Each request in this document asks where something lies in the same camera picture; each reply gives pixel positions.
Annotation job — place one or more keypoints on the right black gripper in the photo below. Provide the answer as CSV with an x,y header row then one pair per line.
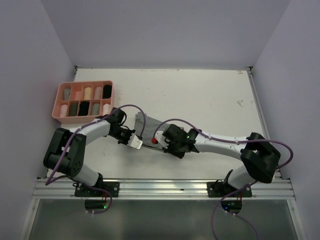
x,y
179,154

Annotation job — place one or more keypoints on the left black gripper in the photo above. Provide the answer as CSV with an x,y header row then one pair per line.
x,y
126,142

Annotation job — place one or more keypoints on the grey striped underwear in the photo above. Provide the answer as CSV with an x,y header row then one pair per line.
x,y
149,128

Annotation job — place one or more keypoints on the beige navy-trimmed underwear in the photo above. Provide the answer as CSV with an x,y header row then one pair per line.
x,y
87,93

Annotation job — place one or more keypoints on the plain grey underwear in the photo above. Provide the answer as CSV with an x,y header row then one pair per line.
x,y
66,94

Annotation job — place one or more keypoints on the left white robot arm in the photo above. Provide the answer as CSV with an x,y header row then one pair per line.
x,y
66,151

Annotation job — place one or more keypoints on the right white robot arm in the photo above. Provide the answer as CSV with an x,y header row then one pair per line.
x,y
259,158

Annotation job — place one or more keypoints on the white rolled cloth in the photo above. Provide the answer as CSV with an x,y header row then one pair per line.
x,y
106,109

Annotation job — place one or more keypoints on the grey rolled cloth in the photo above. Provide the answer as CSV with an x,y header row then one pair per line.
x,y
95,110

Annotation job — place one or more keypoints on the black rolled cloth front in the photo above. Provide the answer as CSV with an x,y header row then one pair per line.
x,y
83,108

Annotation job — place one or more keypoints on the black rolled cloth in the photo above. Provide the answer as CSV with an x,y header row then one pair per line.
x,y
107,92
83,108

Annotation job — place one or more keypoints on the black rolled cloth back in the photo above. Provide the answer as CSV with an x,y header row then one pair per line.
x,y
107,92

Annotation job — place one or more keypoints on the beige rolled cloth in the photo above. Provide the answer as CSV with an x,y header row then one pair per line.
x,y
98,92

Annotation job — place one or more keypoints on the olive rolled cloth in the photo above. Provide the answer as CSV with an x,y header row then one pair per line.
x,y
73,109

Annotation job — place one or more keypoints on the pink divided storage tray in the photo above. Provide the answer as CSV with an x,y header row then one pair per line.
x,y
77,89

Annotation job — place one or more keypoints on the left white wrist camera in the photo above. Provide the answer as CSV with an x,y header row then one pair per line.
x,y
135,142

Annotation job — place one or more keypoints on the red cable connector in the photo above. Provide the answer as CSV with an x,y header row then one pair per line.
x,y
154,141

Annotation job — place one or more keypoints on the aluminium mounting rail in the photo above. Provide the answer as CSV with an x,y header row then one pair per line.
x,y
163,189

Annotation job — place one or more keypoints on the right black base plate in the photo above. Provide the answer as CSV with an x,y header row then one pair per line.
x,y
218,189

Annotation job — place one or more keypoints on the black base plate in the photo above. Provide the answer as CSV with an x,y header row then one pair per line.
x,y
218,189
102,189

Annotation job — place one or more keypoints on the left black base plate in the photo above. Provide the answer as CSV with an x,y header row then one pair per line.
x,y
102,189

